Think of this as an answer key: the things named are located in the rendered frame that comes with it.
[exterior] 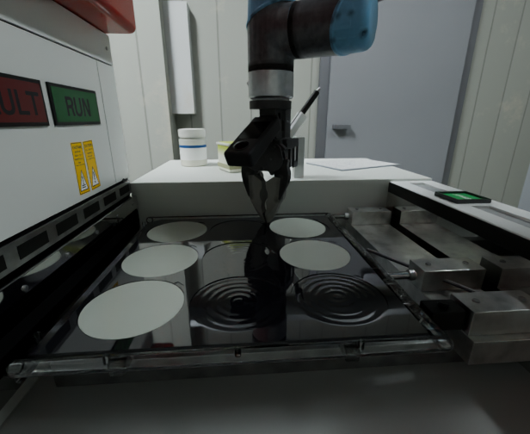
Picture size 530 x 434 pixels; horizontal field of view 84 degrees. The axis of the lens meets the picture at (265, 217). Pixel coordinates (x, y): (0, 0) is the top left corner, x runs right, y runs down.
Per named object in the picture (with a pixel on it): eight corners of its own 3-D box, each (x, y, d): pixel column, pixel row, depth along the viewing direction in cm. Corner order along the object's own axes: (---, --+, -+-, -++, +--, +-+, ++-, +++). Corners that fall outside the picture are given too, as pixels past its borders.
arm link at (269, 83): (283, 67, 44) (236, 71, 47) (282, 101, 45) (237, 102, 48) (299, 74, 50) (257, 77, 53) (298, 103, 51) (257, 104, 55)
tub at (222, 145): (229, 173, 67) (228, 143, 65) (217, 169, 73) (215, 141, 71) (257, 170, 71) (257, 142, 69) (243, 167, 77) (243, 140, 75)
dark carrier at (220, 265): (27, 361, 24) (26, 355, 24) (150, 222, 57) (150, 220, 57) (428, 338, 27) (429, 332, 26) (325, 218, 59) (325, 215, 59)
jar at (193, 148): (178, 167, 77) (175, 129, 74) (183, 163, 84) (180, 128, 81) (206, 166, 77) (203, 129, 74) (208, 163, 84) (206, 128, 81)
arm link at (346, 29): (384, -42, 39) (306, -23, 44) (365, 3, 35) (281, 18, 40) (384, 20, 45) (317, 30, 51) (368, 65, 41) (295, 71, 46)
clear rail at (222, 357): (0, 383, 23) (-5, 368, 22) (14, 368, 24) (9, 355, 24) (456, 355, 25) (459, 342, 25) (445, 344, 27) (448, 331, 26)
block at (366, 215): (351, 225, 59) (353, 211, 59) (345, 220, 63) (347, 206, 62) (389, 224, 60) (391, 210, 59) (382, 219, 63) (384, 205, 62)
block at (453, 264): (421, 291, 36) (425, 269, 36) (406, 277, 40) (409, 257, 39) (481, 288, 37) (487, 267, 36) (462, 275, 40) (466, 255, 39)
